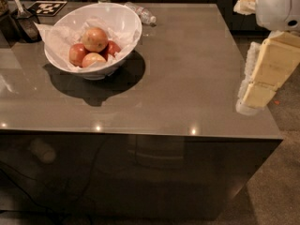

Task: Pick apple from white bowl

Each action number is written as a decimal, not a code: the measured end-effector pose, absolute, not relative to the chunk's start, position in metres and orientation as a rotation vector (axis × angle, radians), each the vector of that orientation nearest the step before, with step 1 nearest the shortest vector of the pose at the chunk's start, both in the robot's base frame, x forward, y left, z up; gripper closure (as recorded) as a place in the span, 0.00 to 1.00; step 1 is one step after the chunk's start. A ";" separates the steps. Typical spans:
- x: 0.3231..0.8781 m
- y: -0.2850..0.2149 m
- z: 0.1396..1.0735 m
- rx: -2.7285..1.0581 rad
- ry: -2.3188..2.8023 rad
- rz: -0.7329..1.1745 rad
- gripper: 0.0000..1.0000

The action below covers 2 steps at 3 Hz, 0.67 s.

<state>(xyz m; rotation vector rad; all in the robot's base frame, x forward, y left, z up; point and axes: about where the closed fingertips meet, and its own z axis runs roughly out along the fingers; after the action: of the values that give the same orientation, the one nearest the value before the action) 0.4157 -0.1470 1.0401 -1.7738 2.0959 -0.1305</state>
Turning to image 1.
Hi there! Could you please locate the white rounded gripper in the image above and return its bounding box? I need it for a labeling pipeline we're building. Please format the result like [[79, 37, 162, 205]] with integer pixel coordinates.
[[233, 0, 300, 115]]

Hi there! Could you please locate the yellow-red apple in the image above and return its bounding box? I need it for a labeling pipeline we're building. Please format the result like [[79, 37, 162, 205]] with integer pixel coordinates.
[[82, 27, 108, 53]]

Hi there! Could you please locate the right red apple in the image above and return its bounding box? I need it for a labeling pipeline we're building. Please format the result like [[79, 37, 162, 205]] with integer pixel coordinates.
[[100, 40, 121, 59]]

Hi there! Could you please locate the white bowl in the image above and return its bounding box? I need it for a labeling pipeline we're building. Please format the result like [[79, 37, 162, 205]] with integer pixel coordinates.
[[43, 3, 142, 80]]

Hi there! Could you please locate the front pale red apple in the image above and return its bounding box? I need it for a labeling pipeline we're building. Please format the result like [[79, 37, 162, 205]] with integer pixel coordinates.
[[82, 52, 106, 68]]

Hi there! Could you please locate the left red apple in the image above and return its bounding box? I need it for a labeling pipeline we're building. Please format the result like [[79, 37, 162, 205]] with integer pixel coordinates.
[[68, 43, 89, 67]]

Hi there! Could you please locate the clear plastic water bottle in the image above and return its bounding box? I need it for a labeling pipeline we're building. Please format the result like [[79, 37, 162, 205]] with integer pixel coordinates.
[[126, 2, 157, 25]]

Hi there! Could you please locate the black white fiducial marker card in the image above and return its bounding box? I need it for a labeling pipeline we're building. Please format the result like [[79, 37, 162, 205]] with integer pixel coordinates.
[[29, 1, 67, 17]]

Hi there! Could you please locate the black scoop with grey handle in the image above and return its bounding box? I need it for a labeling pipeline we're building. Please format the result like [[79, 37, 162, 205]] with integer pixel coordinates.
[[12, 0, 41, 43]]

